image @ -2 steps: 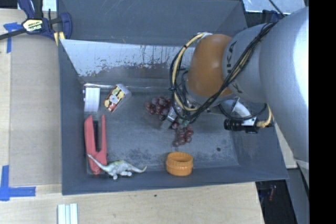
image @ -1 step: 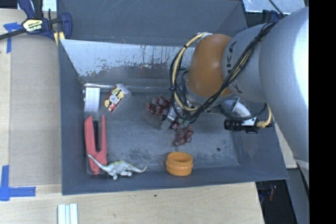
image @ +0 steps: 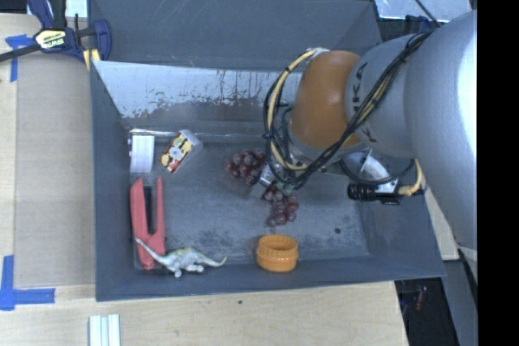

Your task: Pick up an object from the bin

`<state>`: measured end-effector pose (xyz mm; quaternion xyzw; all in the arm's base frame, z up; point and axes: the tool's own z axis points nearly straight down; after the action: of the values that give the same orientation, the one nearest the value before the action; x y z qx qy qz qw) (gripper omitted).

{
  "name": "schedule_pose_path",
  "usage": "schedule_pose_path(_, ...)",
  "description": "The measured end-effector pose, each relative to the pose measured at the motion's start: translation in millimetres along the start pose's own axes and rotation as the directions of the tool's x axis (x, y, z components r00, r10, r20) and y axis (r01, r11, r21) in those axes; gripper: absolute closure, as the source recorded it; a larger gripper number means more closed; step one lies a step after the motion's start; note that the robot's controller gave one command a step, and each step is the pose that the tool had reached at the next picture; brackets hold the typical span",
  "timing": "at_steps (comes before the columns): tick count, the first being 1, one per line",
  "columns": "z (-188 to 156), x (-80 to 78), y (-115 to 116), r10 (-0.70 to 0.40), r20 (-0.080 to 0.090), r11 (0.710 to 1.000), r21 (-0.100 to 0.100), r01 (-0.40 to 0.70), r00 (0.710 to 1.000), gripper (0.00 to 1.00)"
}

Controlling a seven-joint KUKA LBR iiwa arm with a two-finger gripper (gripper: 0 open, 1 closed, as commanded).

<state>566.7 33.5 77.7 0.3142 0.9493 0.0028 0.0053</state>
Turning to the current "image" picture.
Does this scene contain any red grape bunch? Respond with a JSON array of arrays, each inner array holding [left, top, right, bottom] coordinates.
[[225, 149, 301, 229]]

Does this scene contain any red and yellow packet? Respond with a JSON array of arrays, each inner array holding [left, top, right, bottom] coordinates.
[[159, 129, 204, 176]]

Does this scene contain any silver toy dinosaur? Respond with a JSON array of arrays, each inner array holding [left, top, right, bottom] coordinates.
[[134, 237, 229, 279]]

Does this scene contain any red clamp tool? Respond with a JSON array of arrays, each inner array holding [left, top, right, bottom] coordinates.
[[129, 176, 168, 271]]

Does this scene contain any grey metal bin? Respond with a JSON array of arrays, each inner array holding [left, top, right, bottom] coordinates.
[[85, 0, 448, 302]]

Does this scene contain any brown cardboard board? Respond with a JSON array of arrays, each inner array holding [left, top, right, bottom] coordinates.
[[13, 48, 97, 289]]

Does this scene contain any orange ring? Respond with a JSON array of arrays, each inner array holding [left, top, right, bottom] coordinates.
[[255, 234, 300, 273]]

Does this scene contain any black cylinder on white bracket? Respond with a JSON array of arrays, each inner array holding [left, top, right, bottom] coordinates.
[[346, 152, 407, 206]]

